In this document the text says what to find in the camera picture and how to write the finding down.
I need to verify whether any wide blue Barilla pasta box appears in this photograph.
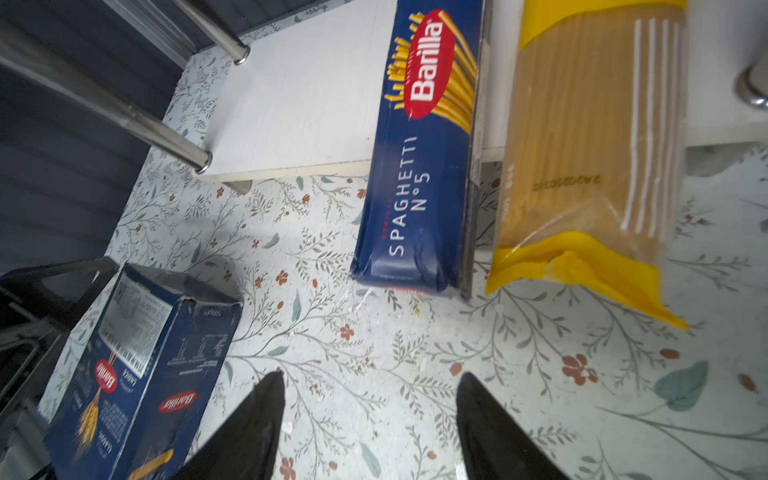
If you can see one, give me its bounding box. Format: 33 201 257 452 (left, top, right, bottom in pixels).
44 264 243 479

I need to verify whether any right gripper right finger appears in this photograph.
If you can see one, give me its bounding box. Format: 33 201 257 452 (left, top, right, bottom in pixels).
456 372 566 479

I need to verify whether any yellow Pastatime bag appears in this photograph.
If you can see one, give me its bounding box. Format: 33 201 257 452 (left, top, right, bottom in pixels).
486 1 688 328

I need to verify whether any narrow blue Barilla spaghetti box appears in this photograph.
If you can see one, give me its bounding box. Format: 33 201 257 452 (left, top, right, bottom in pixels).
350 1 493 299

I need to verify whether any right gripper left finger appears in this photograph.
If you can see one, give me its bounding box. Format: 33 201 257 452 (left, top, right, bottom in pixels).
174 372 285 479

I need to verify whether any white two-tier shelf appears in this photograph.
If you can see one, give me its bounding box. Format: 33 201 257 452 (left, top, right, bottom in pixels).
1 1 767 192

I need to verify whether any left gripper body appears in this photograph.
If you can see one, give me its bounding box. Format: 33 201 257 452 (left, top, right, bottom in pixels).
1 257 119 420

